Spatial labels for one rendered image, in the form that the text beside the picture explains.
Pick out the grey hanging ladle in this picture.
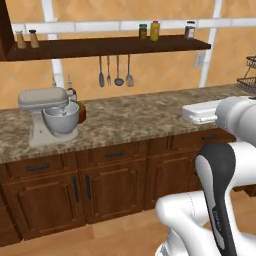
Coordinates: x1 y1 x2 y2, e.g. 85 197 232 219
113 54 125 87

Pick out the dark wooden wall shelf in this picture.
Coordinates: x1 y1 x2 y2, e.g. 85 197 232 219
0 34 212 63

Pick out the grey hanging slotted turner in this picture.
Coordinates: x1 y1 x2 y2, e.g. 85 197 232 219
125 54 136 88

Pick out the green jar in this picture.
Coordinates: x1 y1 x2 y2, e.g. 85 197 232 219
138 23 149 41

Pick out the brown wooden drawer front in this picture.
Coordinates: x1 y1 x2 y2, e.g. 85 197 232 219
5 153 66 180
171 130 232 151
91 143 138 165

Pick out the grey hanging spatula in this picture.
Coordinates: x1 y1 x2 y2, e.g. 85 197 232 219
98 55 106 89

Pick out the black drawer handle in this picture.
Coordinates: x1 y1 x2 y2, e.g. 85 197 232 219
200 133 220 142
104 150 126 159
26 162 51 173

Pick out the brown wooden cupboard door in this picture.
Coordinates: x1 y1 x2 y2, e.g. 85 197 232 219
79 159 148 225
2 171 86 240
144 149 205 211
0 195 22 248

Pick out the dark glass bottle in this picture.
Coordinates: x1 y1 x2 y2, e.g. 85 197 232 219
66 74 78 103

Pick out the yellow bottle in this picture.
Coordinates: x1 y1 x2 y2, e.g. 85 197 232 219
149 20 161 42

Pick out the grey stand mixer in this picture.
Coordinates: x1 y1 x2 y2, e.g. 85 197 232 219
17 86 81 148

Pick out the white wall outlet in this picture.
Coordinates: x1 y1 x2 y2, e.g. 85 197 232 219
194 51 207 70

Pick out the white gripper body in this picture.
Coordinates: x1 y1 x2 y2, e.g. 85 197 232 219
181 99 221 126

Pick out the tan shaker with dark cap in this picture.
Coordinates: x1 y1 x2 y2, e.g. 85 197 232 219
28 29 40 49

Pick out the black wire stand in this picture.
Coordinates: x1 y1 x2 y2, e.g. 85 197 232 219
236 55 256 95

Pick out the brown pot with green plant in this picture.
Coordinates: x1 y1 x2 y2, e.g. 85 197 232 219
76 100 88 125

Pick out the grey hanging fork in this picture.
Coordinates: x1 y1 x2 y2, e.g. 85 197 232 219
106 55 112 87

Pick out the black door handle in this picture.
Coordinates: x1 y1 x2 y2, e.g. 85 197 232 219
71 175 80 204
84 173 92 201

